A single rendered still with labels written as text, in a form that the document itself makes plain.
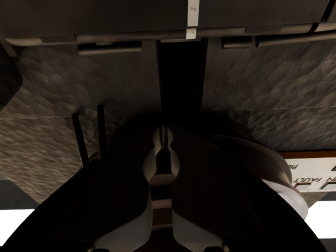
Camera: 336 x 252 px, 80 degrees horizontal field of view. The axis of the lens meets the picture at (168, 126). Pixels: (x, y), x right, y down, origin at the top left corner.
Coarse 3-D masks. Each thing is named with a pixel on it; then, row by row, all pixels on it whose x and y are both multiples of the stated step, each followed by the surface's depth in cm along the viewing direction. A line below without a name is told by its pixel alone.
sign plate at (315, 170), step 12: (288, 156) 47; (300, 156) 47; (312, 156) 47; (324, 156) 47; (300, 168) 50; (312, 168) 50; (324, 168) 50; (300, 180) 54; (312, 180) 54; (324, 180) 55
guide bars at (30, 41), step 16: (112, 32) 13; (128, 32) 13; (144, 32) 13; (160, 32) 13; (176, 32) 13; (208, 32) 13; (224, 32) 13; (240, 32) 13; (256, 32) 13; (272, 32) 13; (288, 32) 13; (304, 32) 13
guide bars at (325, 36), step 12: (264, 36) 22; (276, 36) 22; (288, 36) 21; (300, 36) 21; (312, 36) 21; (324, 36) 21; (84, 48) 22; (96, 48) 22; (108, 48) 22; (120, 48) 22; (132, 48) 22; (228, 48) 22
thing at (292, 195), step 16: (224, 144) 30; (240, 144) 31; (160, 160) 28; (240, 160) 29; (256, 160) 30; (272, 160) 34; (160, 176) 26; (272, 176) 30; (288, 192) 30; (304, 208) 34
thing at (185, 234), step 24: (168, 144) 12; (192, 144) 10; (192, 168) 8; (216, 168) 8; (192, 192) 7; (216, 192) 7; (240, 192) 7; (192, 216) 6; (216, 216) 6; (240, 216) 6; (192, 240) 7; (216, 240) 6; (240, 240) 6
